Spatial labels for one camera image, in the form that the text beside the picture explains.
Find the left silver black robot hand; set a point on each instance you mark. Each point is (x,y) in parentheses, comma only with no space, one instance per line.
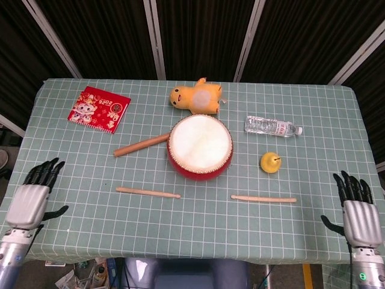
(28,204)

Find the pale wooden drumstick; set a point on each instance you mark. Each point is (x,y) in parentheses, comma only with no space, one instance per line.
(147,192)
(264,199)

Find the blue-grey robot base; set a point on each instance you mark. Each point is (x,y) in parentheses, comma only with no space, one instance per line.
(186,274)

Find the thick brown wooden rod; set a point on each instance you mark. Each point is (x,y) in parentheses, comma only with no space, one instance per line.
(138,146)

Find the yellow pear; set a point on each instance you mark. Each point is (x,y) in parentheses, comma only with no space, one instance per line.
(270,164)

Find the green checked tablecloth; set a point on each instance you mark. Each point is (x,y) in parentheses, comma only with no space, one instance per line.
(192,228)

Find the red drum white skin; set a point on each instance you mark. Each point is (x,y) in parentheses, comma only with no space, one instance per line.
(200,144)

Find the clear plastic water bottle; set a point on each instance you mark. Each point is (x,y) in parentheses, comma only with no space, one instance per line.
(270,126)

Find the yellow plush toy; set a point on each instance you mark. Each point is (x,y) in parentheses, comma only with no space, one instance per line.
(183,99)

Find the box of clutter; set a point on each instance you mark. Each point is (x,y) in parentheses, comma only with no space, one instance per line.
(87,275)

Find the red spiral notebook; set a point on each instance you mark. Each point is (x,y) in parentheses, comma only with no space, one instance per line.
(99,110)

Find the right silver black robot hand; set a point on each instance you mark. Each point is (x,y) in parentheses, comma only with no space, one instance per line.
(361,219)

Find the white partition post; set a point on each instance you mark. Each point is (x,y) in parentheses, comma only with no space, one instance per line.
(51,39)
(155,39)
(249,39)
(358,55)

